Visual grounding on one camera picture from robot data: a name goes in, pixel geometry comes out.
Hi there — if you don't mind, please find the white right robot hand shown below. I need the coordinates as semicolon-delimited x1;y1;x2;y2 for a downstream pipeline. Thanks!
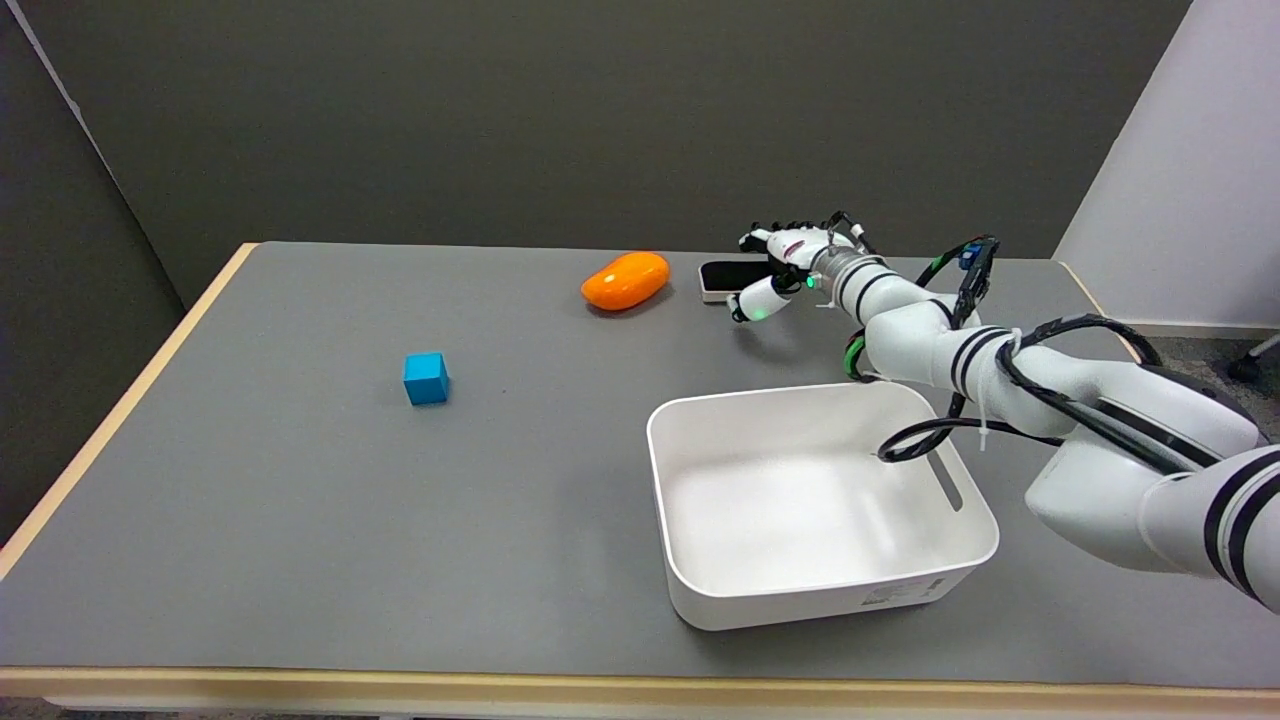
727;220;852;323

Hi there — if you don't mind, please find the black and white blackboard eraser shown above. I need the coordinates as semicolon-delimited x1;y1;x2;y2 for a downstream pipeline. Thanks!
698;258;776;304

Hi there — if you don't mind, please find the orange mango toy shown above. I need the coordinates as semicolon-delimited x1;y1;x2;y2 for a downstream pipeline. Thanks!
581;251;670;312

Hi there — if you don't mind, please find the white plastic bin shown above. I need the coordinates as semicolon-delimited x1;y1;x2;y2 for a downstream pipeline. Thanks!
646;380;1000;632

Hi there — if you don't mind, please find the blue cube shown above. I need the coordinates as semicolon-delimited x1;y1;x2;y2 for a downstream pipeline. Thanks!
403;352;450;406

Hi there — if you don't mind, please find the black chair caster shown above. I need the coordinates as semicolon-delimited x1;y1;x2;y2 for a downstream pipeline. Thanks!
1228;335;1280;383

